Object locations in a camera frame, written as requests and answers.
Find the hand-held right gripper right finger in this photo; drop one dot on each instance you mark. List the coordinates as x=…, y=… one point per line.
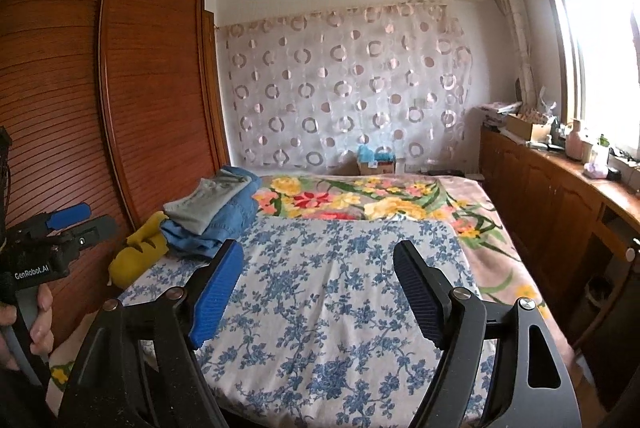
x=420, y=295

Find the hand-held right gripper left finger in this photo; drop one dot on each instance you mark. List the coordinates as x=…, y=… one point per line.
x=215, y=295

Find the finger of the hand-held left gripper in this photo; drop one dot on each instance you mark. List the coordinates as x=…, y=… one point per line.
x=97, y=228
x=70, y=215

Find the grey-green pants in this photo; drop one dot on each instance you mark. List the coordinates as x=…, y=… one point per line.
x=205, y=203

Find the person's left hand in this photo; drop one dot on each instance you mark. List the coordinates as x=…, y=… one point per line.
x=42, y=308

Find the yellow plush toy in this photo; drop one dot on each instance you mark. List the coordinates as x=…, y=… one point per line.
x=135, y=258

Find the folded blue jeans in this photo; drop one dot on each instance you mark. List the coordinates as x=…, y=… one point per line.
x=235, y=220

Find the colourful flower blanket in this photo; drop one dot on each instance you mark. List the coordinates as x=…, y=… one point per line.
x=400, y=203

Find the blue floral bedsheet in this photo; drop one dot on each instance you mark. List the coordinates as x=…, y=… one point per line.
x=325, y=308

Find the small cardboard box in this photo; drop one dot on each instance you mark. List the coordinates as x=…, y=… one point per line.
x=377, y=167

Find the blue plastic bag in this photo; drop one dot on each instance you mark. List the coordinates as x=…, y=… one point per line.
x=372, y=152

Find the wooden slatted wardrobe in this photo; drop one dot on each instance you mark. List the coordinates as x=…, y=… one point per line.
x=150, y=82

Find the long wooden cabinet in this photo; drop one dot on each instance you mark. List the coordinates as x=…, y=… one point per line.
x=540, y=193

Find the white waste bin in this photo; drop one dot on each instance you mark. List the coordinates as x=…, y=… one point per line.
x=602, y=303

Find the open cardboard box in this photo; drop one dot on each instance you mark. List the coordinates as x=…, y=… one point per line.
x=525, y=125

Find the stack of papers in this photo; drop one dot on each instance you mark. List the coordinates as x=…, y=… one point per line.
x=497, y=110

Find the pale pink bottle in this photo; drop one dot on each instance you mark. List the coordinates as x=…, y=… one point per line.
x=574, y=142

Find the sheer curtain with circles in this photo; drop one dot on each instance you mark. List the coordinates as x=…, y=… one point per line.
x=350, y=82

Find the white bottle green cap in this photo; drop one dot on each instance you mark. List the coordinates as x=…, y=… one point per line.
x=601, y=155

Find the wood-framed window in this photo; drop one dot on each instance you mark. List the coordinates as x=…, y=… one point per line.
x=600, y=32

